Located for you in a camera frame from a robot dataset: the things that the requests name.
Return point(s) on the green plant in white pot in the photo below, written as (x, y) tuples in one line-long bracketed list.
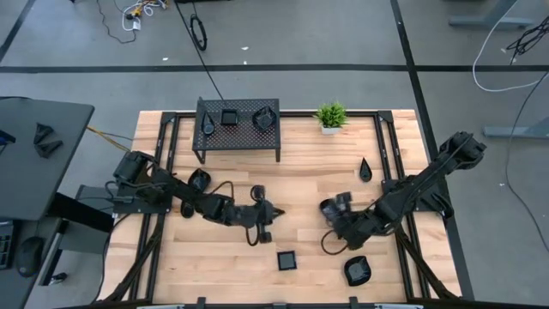
[(331, 115)]

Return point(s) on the black square mini plate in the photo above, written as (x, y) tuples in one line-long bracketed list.
[(286, 260), (229, 117)]

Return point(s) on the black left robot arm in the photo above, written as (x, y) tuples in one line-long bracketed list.
[(180, 193)]

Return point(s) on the grey desk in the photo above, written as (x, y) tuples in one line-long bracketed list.
[(43, 184)]

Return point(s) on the dark grey side table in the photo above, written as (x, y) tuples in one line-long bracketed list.
[(10, 296)]

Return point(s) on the dark blue device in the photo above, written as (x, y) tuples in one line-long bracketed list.
[(6, 138)]

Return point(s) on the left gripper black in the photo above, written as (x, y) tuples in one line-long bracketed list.
[(253, 214)]

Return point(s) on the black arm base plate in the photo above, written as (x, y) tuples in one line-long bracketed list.
[(422, 207), (137, 209)]

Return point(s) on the black teardrop mini plate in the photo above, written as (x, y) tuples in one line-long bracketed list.
[(208, 128), (187, 211), (365, 173)]

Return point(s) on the dark keyboard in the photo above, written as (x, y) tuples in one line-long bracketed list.
[(5, 251)]

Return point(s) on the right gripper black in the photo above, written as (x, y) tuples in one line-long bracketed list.
[(358, 227)]

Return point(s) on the grey desk foot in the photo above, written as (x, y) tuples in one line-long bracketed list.
[(489, 21), (514, 132)]

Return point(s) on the black computer mouse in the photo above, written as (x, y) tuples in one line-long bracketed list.
[(30, 255)]

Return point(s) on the black desk crossbar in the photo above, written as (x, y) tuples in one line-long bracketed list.
[(81, 214)]

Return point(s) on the black leaf-shaped mini plate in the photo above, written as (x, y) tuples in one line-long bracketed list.
[(357, 271), (328, 210), (200, 180), (263, 119)]

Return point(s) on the black perforated metal rack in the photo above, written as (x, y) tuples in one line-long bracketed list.
[(244, 136)]

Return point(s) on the black caster wheel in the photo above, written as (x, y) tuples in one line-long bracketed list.
[(59, 278)]

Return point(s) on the black folded triangular object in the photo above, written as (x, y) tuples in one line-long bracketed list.
[(43, 133), (47, 149)]

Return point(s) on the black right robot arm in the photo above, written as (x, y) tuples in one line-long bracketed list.
[(424, 180)]

